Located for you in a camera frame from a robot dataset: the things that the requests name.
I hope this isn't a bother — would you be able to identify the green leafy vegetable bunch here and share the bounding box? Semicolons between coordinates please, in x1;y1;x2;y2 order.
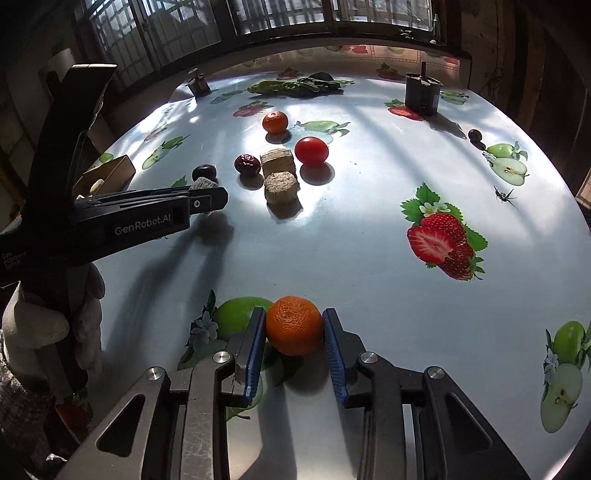
248;78;355;99

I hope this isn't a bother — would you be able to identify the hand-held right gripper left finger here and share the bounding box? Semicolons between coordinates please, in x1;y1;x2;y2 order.
69;308;267;480

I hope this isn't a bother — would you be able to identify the beige cake piece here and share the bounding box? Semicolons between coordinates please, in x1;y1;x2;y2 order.
260;148;296;177
264;171;300;205

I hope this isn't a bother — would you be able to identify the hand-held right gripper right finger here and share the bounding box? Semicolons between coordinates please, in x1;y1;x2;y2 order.
322;308;532;480

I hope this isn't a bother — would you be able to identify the cardboard box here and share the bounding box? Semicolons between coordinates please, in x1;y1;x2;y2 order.
71;154;136;197

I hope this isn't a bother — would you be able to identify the large orange mandarin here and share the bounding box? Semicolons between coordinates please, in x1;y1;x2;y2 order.
265;296;325;357

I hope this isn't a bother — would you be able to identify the beige cake piece upper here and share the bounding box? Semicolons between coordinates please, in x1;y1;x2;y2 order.
260;148;296;177

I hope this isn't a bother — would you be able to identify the person's left forearm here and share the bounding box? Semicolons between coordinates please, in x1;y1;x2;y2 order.
0;351;61;467

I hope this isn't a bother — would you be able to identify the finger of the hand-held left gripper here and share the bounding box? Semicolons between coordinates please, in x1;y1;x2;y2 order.
74;187;229;216
85;186;192;202

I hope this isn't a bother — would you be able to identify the person's left hand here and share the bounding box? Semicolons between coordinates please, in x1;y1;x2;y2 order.
0;264;105;377

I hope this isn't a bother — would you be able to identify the red tomato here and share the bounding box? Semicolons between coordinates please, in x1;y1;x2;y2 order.
294;136;329;166

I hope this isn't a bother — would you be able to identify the red jujube date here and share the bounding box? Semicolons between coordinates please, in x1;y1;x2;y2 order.
234;154;262;176

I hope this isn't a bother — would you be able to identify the small orange mandarin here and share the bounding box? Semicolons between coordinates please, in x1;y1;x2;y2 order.
262;111;289;135

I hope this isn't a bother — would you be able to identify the beige cake piece right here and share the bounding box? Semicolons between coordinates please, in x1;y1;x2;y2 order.
264;171;300;205

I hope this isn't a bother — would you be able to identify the black container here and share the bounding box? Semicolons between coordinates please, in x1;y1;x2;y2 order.
405;60;444;116

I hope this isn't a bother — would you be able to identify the barred window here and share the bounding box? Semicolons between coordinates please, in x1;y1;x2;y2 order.
74;0;444;81

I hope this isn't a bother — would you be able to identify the fruit print tablecloth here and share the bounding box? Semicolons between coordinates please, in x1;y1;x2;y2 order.
55;44;591;480

